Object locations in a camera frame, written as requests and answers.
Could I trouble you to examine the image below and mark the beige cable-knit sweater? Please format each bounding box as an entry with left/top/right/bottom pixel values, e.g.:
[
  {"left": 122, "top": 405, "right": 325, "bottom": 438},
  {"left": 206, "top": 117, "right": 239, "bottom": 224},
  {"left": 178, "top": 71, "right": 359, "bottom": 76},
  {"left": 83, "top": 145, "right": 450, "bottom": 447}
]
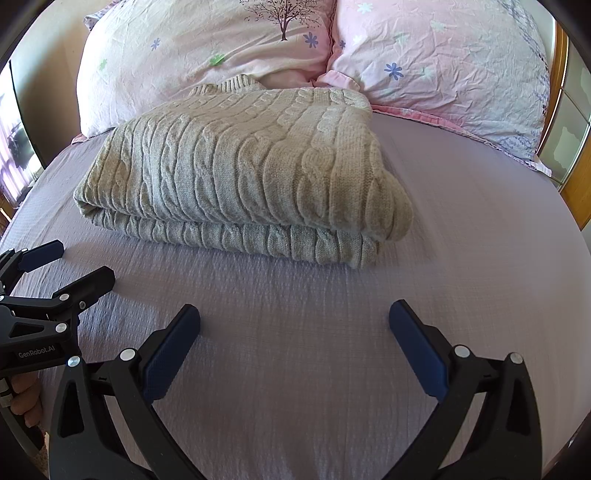
[{"left": 74, "top": 73, "right": 414, "bottom": 270}]

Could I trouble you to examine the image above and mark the lilac bed sheet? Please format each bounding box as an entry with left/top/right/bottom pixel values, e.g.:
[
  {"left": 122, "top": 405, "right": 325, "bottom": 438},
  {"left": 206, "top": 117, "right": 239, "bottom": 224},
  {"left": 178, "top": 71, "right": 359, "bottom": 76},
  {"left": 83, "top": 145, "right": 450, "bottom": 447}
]
[{"left": 0, "top": 108, "right": 591, "bottom": 480}]

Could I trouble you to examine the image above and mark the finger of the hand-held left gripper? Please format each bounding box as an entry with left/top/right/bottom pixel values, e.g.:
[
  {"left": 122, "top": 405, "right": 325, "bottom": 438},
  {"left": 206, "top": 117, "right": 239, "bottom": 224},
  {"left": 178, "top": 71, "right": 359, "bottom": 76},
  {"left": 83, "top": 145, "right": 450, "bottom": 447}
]
[
  {"left": 0, "top": 239, "right": 65, "bottom": 289},
  {"left": 0, "top": 266, "right": 116, "bottom": 324}
]

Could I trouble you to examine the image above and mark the pink pillow with flower print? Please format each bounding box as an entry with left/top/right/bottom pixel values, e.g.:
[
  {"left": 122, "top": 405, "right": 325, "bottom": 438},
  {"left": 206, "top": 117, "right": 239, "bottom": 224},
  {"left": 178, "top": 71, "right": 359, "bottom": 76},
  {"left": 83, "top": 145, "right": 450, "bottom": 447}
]
[{"left": 316, "top": 0, "right": 552, "bottom": 175}]

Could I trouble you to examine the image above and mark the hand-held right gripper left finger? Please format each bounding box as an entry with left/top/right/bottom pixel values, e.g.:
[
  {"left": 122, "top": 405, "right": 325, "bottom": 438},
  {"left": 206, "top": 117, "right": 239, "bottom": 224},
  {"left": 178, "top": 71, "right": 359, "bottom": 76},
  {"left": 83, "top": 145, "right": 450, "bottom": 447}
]
[{"left": 48, "top": 303, "right": 208, "bottom": 480}]

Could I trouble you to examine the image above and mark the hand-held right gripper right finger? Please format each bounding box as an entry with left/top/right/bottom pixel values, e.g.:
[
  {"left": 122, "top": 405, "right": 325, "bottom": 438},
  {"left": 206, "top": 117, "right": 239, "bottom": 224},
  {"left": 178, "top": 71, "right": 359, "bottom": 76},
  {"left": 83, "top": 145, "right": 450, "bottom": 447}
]
[{"left": 389, "top": 299, "right": 542, "bottom": 480}]

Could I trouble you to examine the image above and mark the wooden wardrobe with glass panels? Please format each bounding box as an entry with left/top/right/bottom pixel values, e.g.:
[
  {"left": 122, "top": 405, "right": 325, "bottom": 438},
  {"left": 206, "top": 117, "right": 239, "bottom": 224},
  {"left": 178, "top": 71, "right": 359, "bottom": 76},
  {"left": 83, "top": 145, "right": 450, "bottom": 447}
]
[{"left": 536, "top": 23, "right": 591, "bottom": 232}]

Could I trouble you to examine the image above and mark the person's left hand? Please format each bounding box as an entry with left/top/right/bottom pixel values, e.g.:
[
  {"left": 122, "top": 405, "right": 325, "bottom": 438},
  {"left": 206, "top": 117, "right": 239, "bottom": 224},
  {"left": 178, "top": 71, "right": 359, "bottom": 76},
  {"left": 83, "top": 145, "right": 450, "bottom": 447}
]
[{"left": 9, "top": 369, "right": 44, "bottom": 428}]

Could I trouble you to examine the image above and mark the pink pillow with tree print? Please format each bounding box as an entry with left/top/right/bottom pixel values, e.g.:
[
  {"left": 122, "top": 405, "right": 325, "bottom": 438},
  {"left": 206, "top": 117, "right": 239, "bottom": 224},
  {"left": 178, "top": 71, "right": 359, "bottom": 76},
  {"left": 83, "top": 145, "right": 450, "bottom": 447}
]
[{"left": 76, "top": 0, "right": 338, "bottom": 138}]

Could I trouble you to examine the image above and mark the dark window frame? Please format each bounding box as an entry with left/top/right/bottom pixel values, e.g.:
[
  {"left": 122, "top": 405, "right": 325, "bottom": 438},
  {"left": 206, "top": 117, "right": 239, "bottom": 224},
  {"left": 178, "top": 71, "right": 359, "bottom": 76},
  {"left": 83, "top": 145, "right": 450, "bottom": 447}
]
[{"left": 0, "top": 60, "right": 47, "bottom": 208}]

